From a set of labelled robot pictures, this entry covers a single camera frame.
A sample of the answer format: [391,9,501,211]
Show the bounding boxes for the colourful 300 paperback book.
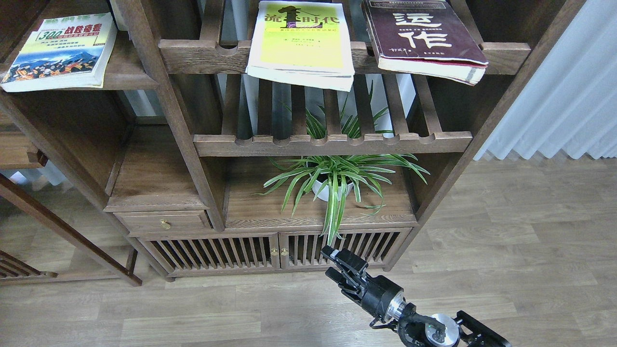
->
[1,13,117,92]

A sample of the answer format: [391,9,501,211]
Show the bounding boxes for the maroon cover thick book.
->
[362,0,488,86]

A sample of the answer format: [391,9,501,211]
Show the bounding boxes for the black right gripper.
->
[321,245,407,321]

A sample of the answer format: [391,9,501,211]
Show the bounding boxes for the yellow green cover book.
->
[245,0,355,92]

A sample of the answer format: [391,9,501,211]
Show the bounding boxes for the left slatted cabinet door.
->
[138,233,281,278]

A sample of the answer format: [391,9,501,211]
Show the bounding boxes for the small wooden drawer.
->
[114,210,213,236]

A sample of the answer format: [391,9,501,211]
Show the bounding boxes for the dark wooden bookshelf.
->
[1,0,585,279]

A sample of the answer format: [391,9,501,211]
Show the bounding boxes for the green spider plant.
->
[255,82,430,246]

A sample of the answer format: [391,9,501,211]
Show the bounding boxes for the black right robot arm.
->
[321,246,511,347]

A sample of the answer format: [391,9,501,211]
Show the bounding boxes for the white plant pot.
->
[311,175,354,201]

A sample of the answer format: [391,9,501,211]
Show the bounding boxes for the wooden furniture frame left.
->
[0,111,142,286]

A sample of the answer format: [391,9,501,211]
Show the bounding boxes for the white pleated curtain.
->
[474,0,617,160]

